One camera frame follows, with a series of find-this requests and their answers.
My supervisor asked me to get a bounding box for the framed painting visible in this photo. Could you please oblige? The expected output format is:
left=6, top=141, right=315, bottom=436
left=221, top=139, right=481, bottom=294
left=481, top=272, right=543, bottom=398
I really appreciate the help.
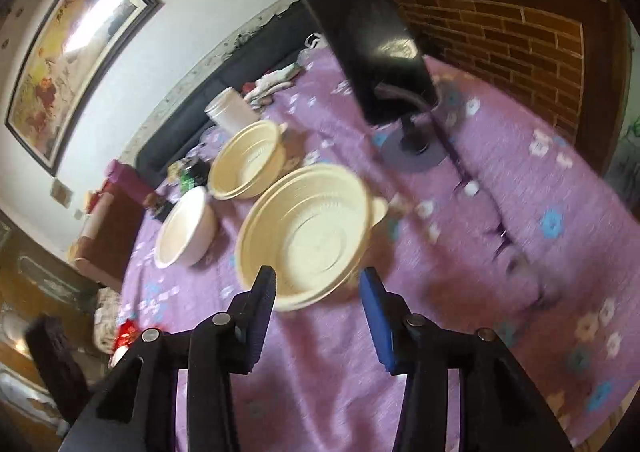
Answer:
left=5, top=0, right=165, bottom=177

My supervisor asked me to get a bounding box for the white cloth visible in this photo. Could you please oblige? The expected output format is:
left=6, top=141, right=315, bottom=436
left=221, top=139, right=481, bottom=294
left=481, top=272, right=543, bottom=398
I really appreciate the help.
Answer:
left=242, top=62, right=306, bottom=108

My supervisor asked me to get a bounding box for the white plastic jar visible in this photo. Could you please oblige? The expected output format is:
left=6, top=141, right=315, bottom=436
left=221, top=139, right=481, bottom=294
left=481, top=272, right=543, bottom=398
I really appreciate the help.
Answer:
left=204, top=87, right=258, bottom=133

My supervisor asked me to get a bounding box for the small cream bowl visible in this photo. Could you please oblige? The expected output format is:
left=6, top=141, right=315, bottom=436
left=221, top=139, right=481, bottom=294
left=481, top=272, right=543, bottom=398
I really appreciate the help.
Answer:
left=206, top=119, right=289, bottom=201

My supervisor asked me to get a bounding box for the dark jar with wooden stopper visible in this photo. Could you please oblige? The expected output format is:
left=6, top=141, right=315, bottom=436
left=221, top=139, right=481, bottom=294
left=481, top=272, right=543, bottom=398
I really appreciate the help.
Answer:
left=145, top=194, right=173, bottom=223

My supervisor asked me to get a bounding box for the pile of green candy packets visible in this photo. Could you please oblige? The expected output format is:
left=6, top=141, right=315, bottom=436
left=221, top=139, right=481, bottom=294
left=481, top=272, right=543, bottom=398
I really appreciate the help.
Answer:
left=170, top=159, right=211, bottom=190

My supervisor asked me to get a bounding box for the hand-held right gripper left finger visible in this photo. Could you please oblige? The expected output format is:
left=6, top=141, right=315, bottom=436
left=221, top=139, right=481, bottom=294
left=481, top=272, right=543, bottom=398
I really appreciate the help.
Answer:
left=60, top=266, right=277, bottom=452

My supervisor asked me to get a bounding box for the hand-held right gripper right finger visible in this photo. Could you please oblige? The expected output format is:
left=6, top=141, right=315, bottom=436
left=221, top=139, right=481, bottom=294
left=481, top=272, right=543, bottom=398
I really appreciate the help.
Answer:
left=359, top=266, right=576, bottom=452

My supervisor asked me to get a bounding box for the purple floral tablecloth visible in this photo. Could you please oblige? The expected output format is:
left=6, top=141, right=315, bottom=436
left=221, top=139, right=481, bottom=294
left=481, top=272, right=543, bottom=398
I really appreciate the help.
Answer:
left=120, top=44, right=636, bottom=452

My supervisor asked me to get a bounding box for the large cream bowl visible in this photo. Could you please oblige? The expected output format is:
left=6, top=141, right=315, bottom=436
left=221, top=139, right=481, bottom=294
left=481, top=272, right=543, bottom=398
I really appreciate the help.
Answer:
left=235, top=163, right=390, bottom=312

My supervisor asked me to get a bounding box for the carved wooden cabinet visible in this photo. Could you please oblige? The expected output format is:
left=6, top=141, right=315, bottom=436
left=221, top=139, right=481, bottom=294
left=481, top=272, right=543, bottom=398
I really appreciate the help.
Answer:
left=0, top=212, right=101, bottom=433

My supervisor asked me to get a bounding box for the black leather sofa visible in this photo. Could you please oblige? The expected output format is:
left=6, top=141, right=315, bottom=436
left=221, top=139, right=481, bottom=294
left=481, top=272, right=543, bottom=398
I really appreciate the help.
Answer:
left=135, top=2, right=326, bottom=183

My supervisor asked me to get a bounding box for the white bowl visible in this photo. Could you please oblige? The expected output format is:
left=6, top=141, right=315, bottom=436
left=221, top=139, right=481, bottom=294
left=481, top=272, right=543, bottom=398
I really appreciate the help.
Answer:
left=153, top=185, right=217, bottom=269

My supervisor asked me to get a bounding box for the brown armchair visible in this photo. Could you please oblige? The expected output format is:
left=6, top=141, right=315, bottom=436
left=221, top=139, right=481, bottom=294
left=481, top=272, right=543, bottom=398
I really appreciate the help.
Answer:
left=67, top=187, right=146, bottom=293

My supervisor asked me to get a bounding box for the gold wall plaque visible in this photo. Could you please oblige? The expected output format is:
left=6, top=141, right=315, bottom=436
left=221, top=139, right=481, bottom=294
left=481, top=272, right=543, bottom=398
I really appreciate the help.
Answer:
left=50, top=180, right=73, bottom=207

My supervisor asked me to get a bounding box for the brick-front wooden counter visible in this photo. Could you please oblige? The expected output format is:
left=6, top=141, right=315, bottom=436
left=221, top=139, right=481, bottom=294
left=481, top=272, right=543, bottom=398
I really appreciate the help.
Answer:
left=382, top=0, right=631, bottom=173

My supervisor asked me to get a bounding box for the dark charging cable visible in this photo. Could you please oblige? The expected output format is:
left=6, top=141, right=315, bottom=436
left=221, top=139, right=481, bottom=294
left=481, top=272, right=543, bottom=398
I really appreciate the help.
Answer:
left=430, top=112, right=556, bottom=313

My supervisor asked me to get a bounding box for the round-base tablet stand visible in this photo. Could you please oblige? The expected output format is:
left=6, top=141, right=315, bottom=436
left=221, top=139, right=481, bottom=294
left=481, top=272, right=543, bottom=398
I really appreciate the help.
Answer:
left=375, top=82, right=451, bottom=173

